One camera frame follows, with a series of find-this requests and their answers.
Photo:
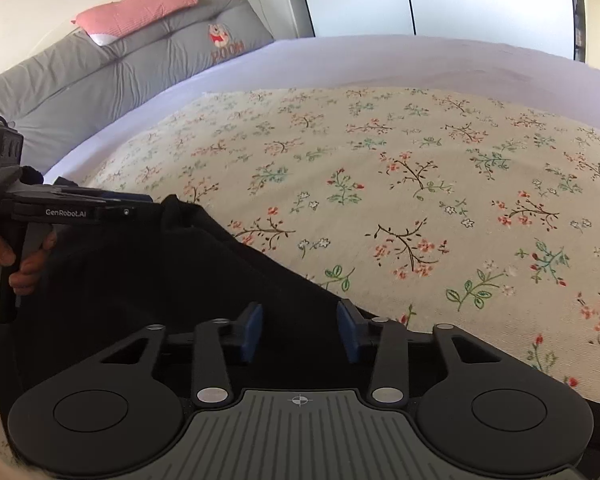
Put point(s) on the grey headboard cushion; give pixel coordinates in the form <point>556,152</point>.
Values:
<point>145,60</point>

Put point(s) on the purple bed sheet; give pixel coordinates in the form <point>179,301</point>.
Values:
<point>380,62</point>

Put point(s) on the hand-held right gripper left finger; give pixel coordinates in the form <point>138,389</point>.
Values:
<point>253,332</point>

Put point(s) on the black pants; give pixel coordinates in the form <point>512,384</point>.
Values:
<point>145,280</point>

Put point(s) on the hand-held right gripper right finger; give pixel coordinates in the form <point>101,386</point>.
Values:
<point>347,332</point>

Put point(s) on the white and blue wardrobe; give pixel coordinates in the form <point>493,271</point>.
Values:
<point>480,0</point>

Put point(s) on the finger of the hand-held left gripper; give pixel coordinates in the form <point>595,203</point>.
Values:
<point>132,209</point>

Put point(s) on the pink pillow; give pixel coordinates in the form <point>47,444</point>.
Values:
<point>135,10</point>

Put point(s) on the floral blanket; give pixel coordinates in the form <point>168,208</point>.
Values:
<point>380,200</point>

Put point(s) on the person's left hand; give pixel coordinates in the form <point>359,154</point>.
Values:
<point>27,272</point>

